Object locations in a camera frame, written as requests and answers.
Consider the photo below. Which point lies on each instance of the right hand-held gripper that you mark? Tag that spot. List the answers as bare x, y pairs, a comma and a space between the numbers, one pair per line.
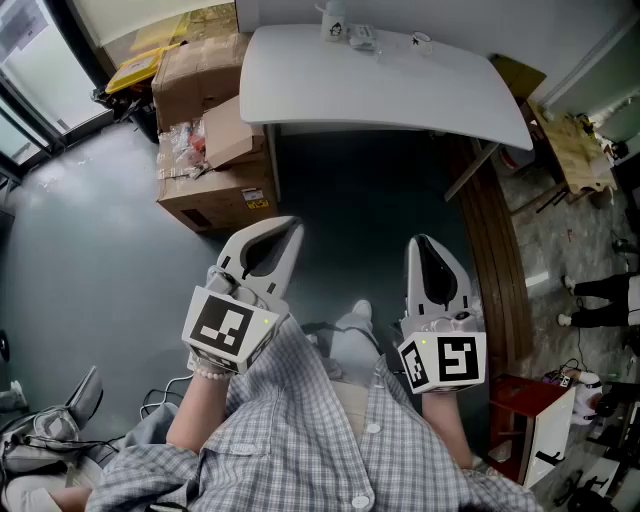
455, 360

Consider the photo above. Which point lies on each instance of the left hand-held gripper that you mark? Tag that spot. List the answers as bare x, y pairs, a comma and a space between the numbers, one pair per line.
220, 320

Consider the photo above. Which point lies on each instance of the white leaf-print cup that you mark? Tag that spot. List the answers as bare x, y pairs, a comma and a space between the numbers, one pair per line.
422, 45

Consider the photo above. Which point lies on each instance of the person's left forearm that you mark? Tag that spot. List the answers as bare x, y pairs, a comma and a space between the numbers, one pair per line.
200, 410

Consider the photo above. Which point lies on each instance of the person's right forearm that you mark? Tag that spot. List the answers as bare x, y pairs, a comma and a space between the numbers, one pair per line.
445, 425

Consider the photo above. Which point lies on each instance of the dark wooden slat panel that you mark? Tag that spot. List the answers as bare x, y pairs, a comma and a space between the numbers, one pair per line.
492, 260

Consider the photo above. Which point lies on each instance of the cardboard box with yellow label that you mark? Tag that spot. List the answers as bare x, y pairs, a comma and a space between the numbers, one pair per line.
225, 200

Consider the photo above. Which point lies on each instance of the white shoe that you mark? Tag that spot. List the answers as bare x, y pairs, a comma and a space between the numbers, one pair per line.
362, 309

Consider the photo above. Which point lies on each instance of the white table leg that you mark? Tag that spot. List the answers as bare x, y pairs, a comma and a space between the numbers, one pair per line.
470, 172
273, 165

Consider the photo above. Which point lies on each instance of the grey trousers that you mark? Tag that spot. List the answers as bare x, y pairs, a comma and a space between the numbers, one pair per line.
350, 345

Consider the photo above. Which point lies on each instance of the open cardboard box flap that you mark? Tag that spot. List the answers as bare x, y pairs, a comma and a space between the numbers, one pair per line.
230, 135

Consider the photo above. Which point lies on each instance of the clear plastic bags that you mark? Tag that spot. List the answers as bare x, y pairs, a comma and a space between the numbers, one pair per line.
180, 150

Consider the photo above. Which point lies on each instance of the red cabinet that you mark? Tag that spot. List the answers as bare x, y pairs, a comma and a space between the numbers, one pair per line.
515, 400

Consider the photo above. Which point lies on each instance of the beige undershirt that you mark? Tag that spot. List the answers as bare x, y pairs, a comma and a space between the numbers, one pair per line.
352, 405

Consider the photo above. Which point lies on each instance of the white board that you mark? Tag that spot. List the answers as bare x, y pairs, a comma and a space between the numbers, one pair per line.
552, 435

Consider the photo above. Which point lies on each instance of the light wooden table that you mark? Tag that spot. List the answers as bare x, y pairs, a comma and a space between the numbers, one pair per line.
575, 150

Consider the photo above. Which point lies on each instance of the grey plaid shirt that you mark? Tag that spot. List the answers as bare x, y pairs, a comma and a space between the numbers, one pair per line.
290, 450

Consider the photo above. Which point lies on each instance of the brown cardboard sheet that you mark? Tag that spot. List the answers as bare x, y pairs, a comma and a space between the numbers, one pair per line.
520, 75

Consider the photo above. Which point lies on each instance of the yellow lidded storage bin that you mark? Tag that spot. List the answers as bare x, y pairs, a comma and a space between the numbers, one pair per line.
135, 67

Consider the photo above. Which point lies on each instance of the white wet wipes pack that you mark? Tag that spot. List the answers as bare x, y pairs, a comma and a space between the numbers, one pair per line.
361, 36

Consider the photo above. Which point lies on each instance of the white penguin thermos bottle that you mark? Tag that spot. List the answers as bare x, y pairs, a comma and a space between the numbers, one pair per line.
334, 22

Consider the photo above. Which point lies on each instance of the glass door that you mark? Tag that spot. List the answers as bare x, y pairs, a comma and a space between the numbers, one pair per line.
45, 75

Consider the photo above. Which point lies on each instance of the grey bag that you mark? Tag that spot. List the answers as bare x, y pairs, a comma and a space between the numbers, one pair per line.
40, 440

